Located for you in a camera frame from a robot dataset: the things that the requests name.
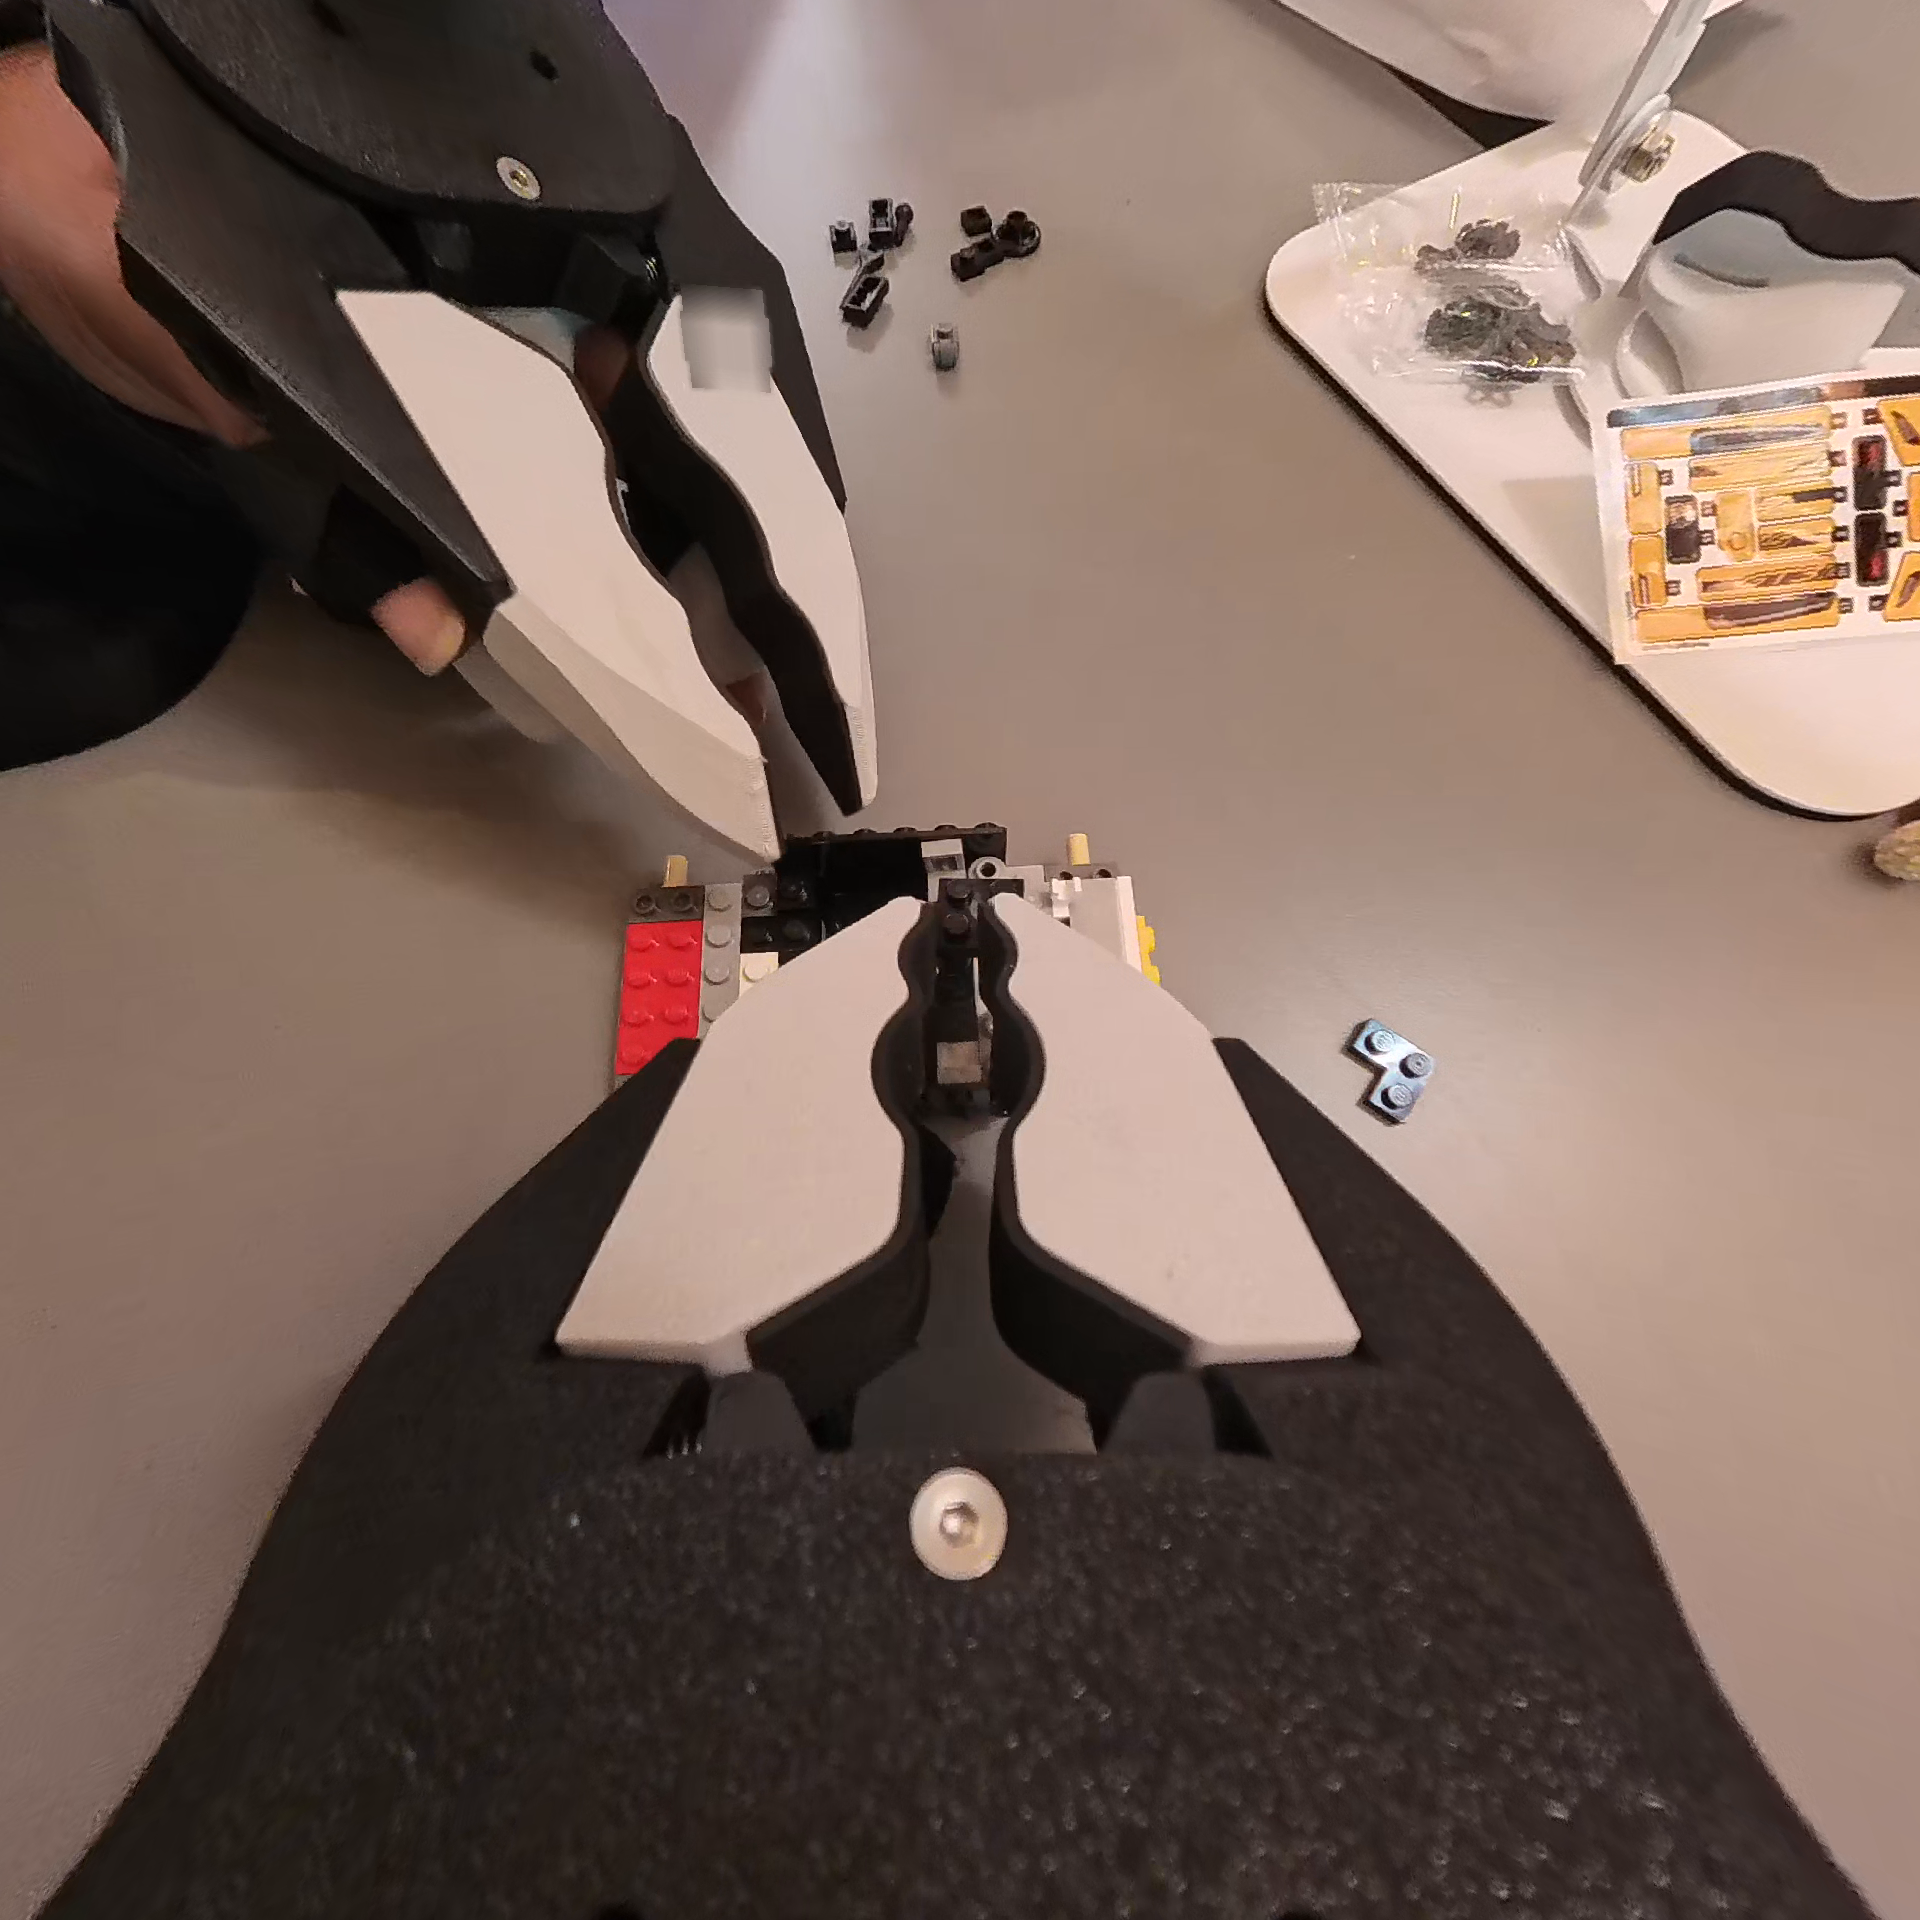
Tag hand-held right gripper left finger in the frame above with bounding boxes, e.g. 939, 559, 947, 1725
555, 896, 923, 1364

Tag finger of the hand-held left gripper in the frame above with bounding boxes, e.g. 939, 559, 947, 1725
603, 287, 881, 821
334, 287, 784, 861

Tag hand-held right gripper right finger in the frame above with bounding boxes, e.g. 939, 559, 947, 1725
989, 892, 1364, 1364

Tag toy brick car model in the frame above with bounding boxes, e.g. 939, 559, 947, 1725
613, 823, 1168, 1085

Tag person's left forearm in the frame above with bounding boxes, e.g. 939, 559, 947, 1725
0, 293, 325, 774

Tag person's left hand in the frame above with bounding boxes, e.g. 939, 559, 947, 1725
0, 46, 778, 730

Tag blue-grey corner plate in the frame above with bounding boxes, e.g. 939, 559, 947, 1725
1350, 1016, 1440, 1124

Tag scattered small black pieces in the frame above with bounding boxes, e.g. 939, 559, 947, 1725
826, 193, 1048, 377

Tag book stand with white base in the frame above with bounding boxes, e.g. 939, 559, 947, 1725
1264, 0, 1920, 821

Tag clear bag of dark pieces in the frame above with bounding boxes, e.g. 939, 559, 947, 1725
1310, 175, 1587, 409

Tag white paper bag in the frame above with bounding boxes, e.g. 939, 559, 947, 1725
1276, 0, 1753, 126

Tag orange sticker sheet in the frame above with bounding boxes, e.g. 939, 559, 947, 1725
1587, 367, 1920, 665

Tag black and grey curved part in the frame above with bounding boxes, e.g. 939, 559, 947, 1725
1622, 145, 1920, 396

